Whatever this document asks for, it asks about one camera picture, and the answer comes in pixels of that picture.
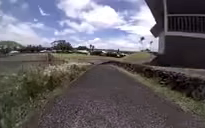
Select grass strip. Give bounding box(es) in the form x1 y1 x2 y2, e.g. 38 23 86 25
114 64 205 126

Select low dark stone wall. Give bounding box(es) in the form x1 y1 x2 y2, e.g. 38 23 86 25
101 60 205 104

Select dark building with balcony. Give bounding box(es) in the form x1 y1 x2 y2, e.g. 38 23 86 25
144 0 205 70

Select palm trees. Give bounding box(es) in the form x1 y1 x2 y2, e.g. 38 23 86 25
138 35 155 52

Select row of distant trees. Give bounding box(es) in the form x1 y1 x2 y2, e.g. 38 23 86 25
0 39 91 55

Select tall weedy grass verge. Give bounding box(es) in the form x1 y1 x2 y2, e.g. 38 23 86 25
0 61 91 128

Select open grass field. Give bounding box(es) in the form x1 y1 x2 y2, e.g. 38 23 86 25
0 52 153 66

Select green hill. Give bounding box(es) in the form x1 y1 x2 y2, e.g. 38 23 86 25
0 40 24 51

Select grey asphalt path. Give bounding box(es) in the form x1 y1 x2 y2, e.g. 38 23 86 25
36 63 205 128

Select row of parked vehicles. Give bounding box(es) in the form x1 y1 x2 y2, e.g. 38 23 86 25
74 49 128 59

